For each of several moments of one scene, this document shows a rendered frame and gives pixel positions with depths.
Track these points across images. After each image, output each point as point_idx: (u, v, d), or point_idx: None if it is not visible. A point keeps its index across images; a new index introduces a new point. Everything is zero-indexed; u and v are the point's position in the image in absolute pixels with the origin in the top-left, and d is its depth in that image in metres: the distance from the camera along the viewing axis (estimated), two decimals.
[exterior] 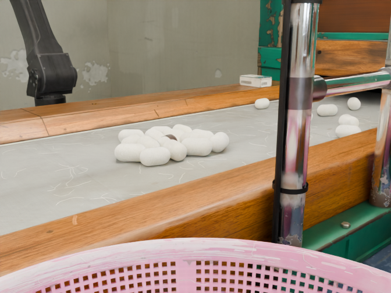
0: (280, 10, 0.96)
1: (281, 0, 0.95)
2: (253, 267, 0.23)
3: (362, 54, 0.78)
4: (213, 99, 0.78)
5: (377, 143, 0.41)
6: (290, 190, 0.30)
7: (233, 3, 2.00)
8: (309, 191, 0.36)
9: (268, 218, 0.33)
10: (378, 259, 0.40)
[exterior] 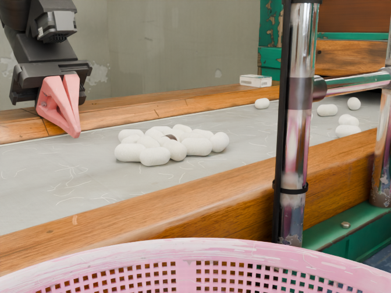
0: (280, 10, 0.96)
1: (281, 0, 0.95)
2: (253, 267, 0.23)
3: (362, 54, 0.78)
4: (213, 99, 0.78)
5: (377, 143, 0.41)
6: (290, 190, 0.30)
7: (233, 3, 2.00)
8: (309, 191, 0.36)
9: (268, 218, 0.33)
10: (378, 259, 0.40)
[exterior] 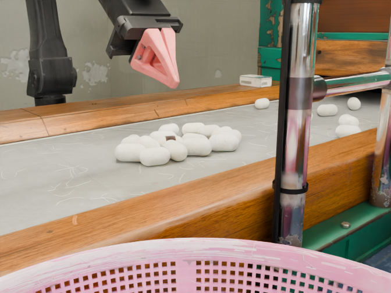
0: (280, 10, 0.96)
1: (281, 0, 0.95)
2: (253, 267, 0.23)
3: (362, 54, 0.78)
4: (213, 99, 0.78)
5: (377, 143, 0.41)
6: (290, 190, 0.30)
7: (233, 3, 2.00)
8: (309, 191, 0.36)
9: (268, 218, 0.33)
10: (378, 259, 0.40)
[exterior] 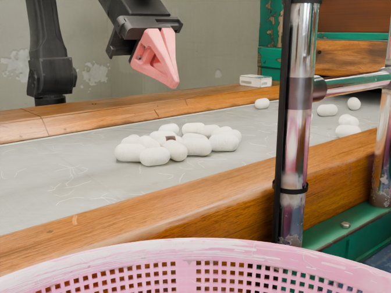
0: (280, 10, 0.96)
1: (281, 0, 0.95)
2: (253, 267, 0.23)
3: (362, 54, 0.78)
4: (213, 99, 0.78)
5: (377, 143, 0.41)
6: (290, 190, 0.30)
7: (233, 3, 2.00)
8: (309, 191, 0.36)
9: (268, 218, 0.33)
10: (378, 259, 0.40)
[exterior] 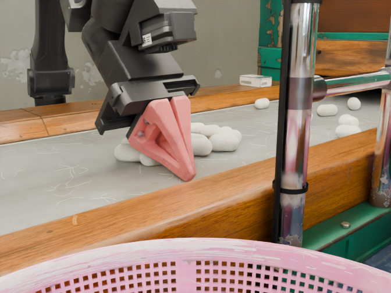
0: (280, 10, 0.96)
1: (281, 0, 0.95)
2: (253, 267, 0.23)
3: (362, 54, 0.78)
4: (213, 99, 0.78)
5: (377, 143, 0.41)
6: (290, 190, 0.30)
7: (233, 3, 2.00)
8: (309, 191, 0.36)
9: (268, 218, 0.33)
10: (378, 259, 0.40)
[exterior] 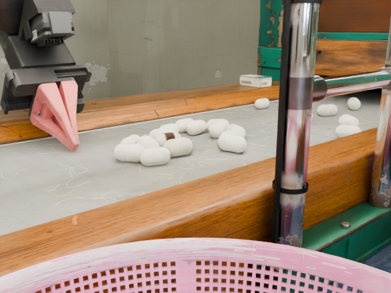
0: (280, 10, 0.96)
1: (281, 0, 0.95)
2: (253, 267, 0.23)
3: (362, 54, 0.78)
4: (213, 99, 0.78)
5: (377, 143, 0.41)
6: (290, 190, 0.30)
7: (233, 3, 2.00)
8: (309, 191, 0.36)
9: (268, 218, 0.33)
10: (378, 259, 0.40)
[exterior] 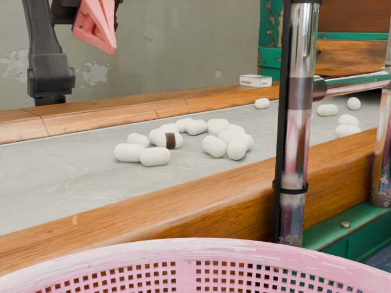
0: (280, 10, 0.96)
1: (281, 0, 0.95)
2: (253, 267, 0.23)
3: (362, 54, 0.78)
4: (213, 99, 0.78)
5: (377, 143, 0.41)
6: (290, 190, 0.30)
7: (233, 3, 2.00)
8: (309, 191, 0.36)
9: (268, 218, 0.33)
10: (378, 259, 0.40)
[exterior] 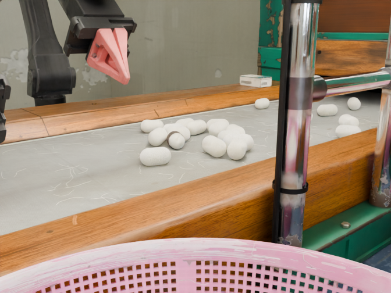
0: (280, 10, 0.96)
1: (281, 0, 0.95)
2: (253, 267, 0.23)
3: (362, 54, 0.78)
4: (213, 99, 0.78)
5: (377, 143, 0.41)
6: (290, 190, 0.30)
7: (233, 3, 2.00)
8: (309, 191, 0.36)
9: (268, 218, 0.33)
10: (378, 259, 0.40)
